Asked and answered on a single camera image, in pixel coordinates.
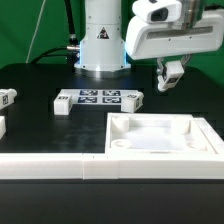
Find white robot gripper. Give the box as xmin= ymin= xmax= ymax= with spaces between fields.
xmin=125 ymin=0 xmax=224 ymax=83

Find white square tabletop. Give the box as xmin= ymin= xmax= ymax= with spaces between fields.
xmin=105 ymin=113 xmax=217 ymax=155

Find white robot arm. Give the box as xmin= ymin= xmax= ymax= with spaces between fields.
xmin=75 ymin=0 xmax=224 ymax=91

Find white fiducial tag sheet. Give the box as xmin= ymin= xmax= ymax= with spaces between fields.
xmin=57 ymin=87 xmax=141 ymax=105

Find white L-shaped obstacle fence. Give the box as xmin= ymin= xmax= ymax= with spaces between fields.
xmin=0 ymin=118 xmax=224 ymax=179

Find black cable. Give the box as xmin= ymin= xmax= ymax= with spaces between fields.
xmin=30 ymin=0 xmax=80 ymax=65

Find white thin cable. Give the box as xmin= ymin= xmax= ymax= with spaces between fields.
xmin=25 ymin=0 xmax=48 ymax=64

